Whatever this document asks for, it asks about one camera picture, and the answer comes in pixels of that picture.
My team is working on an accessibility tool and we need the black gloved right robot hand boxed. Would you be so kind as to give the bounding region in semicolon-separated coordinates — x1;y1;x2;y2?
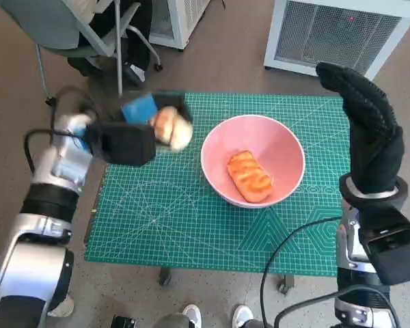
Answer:
316;61;406;195

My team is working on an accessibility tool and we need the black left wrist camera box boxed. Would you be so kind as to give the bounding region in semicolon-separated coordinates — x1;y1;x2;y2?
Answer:
84;122;157;167

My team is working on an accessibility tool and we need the standing person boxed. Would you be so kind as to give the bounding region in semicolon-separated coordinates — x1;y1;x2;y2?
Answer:
47;295;74;318

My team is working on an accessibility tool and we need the long striped toy bread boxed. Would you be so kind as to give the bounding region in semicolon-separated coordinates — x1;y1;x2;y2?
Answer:
227;149;273;203

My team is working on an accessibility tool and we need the green cutting mat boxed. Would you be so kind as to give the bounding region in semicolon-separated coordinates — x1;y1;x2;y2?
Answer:
84;90;352;276

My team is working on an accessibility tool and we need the grey office chair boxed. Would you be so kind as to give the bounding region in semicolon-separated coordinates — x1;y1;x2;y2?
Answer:
0;0;163;105

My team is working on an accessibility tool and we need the seated person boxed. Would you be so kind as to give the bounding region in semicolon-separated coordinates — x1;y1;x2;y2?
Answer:
67;0;154;86

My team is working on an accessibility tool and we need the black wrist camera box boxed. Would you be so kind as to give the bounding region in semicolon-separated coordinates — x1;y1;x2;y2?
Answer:
84;122;157;167
358;208;410;285

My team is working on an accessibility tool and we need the pink bowl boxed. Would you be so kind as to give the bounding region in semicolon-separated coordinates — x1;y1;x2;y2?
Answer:
200;115;306;208

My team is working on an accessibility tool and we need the round toy bread bun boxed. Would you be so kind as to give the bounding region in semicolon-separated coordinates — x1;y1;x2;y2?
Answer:
149;105;194;151

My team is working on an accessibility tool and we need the white shoe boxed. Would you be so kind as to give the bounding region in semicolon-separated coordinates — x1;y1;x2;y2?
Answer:
232;305;254;328
182;305;202;328

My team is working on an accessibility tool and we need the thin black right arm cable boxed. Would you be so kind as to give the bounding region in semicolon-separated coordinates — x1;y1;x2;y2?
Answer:
260;216;342;328

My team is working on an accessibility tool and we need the small white mesh cabinet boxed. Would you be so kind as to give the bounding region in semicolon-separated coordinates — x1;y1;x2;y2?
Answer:
149;0;213;51

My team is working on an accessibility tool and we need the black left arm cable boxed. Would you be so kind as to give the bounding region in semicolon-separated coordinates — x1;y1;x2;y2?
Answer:
23;87;100;172

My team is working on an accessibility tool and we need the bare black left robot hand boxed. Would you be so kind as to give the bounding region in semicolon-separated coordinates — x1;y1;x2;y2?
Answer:
120;90;195;124

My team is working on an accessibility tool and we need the large white mesh cabinet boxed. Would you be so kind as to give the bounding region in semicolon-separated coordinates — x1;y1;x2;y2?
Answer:
263;0;410;81

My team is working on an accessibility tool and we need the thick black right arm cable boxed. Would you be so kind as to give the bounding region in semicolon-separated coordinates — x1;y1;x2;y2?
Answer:
275;285;402;328

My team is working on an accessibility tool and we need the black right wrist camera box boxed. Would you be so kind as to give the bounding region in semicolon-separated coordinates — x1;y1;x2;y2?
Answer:
358;208;410;285

